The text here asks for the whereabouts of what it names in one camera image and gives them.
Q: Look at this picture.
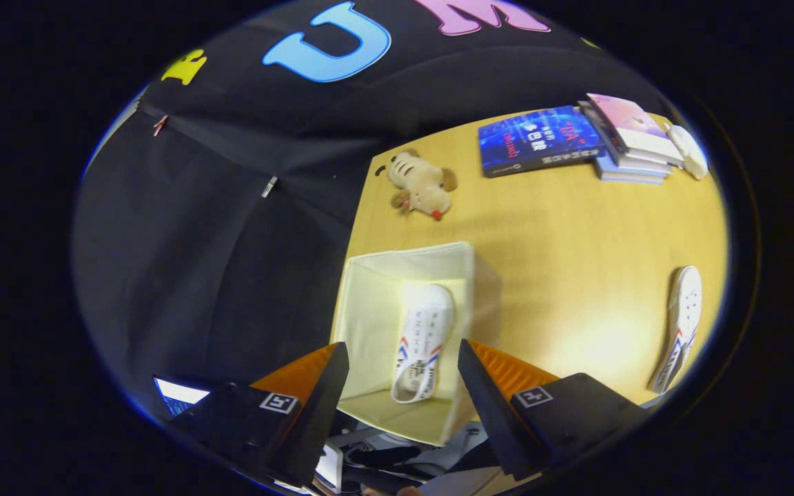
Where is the pink cover book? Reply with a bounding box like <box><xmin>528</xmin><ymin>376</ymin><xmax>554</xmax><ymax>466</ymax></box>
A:
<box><xmin>586</xmin><ymin>93</ymin><xmax>686</xmax><ymax>167</ymax></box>

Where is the dark blue book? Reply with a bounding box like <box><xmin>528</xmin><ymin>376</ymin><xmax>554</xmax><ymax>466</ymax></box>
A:
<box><xmin>478</xmin><ymin>105</ymin><xmax>607</xmax><ymax>179</ymax></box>

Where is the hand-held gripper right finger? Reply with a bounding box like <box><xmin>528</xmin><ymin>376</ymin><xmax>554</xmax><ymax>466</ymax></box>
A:
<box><xmin>457</xmin><ymin>338</ymin><xmax>649</xmax><ymax>482</ymax></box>

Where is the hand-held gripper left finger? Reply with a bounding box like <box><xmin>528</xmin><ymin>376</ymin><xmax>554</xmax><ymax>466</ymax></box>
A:
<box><xmin>163</xmin><ymin>342</ymin><xmax>350</xmax><ymax>488</ymax></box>

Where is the computer screen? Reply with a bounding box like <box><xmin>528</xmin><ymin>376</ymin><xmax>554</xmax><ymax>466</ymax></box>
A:
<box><xmin>153</xmin><ymin>375</ymin><xmax>210</xmax><ymax>418</ymax></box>

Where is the cream fabric storage box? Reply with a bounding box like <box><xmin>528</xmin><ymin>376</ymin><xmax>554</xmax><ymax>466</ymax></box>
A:
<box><xmin>330</xmin><ymin>241</ymin><xmax>502</xmax><ymax>447</ymax></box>

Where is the white canvas shoe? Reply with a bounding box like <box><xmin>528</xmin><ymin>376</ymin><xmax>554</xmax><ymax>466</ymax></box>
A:
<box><xmin>648</xmin><ymin>266</ymin><xmax>704</xmax><ymax>395</ymax></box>
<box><xmin>390</xmin><ymin>284</ymin><xmax>455</xmax><ymax>404</ymax></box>

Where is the beige striped plush toy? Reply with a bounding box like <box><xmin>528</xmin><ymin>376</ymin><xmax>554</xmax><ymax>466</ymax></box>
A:
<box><xmin>374</xmin><ymin>149</ymin><xmax>458</xmax><ymax>222</ymax></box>

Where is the black cover book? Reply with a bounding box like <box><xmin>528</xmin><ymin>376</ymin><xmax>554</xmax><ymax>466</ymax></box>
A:
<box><xmin>578</xmin><ymin>101</ymin><xmax>629</xmax><ymax>156</ymax></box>

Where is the white plush toy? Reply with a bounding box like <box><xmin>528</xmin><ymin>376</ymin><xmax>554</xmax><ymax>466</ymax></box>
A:
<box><xmin>666</xmin><ymin>124</ymin><xmax>710</xmax><ymax>181</ymax></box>

